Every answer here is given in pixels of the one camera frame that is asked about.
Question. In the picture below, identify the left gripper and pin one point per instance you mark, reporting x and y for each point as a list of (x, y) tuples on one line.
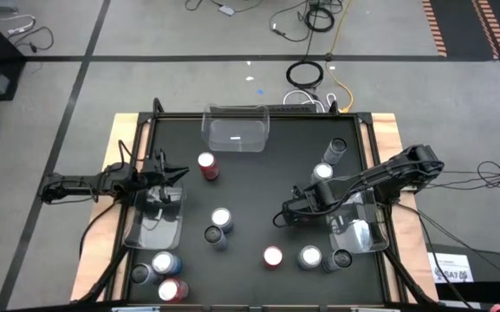
[(152, 178)]

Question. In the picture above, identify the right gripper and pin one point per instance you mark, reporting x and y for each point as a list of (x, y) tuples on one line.
[(299, 210)]

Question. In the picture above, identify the red Fanta soda can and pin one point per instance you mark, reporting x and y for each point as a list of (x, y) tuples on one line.
[(208, 167), (272, 256), (170, 290)]

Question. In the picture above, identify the silver and blue can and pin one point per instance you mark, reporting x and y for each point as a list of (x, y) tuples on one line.
[(222, 217), (309, 256), (321, 172), (165, 262)]

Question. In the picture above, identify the clear plastic bin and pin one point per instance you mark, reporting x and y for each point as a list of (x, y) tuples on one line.
[(154, 234), (358, 238), (235, 130)]

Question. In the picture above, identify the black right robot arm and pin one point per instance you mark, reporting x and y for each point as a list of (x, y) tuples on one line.
[(388, 173)]

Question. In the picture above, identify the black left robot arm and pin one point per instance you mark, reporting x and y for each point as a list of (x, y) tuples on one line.
[(80, 184)]

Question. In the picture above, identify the black power strip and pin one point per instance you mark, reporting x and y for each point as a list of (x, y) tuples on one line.
[(275, 108)]

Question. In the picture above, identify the light wooden base board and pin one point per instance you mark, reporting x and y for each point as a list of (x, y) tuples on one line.
[(384, 125)]

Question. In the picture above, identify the white paper sign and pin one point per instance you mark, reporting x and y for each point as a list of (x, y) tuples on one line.
[(449, 264)]

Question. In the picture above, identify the white power adapter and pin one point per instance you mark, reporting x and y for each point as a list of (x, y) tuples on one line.
[(227, 10)]

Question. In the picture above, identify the black box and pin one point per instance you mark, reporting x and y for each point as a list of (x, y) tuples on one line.
[(492, 268)]

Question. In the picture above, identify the small red object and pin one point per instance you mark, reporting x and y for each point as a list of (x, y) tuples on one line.
[(498, 308)]

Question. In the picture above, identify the black orange-striped floor mat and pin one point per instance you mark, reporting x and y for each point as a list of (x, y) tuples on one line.
[(462, 26)]

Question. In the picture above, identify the black metal table frame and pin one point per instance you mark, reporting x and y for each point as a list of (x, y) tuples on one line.
[(319, 116)]

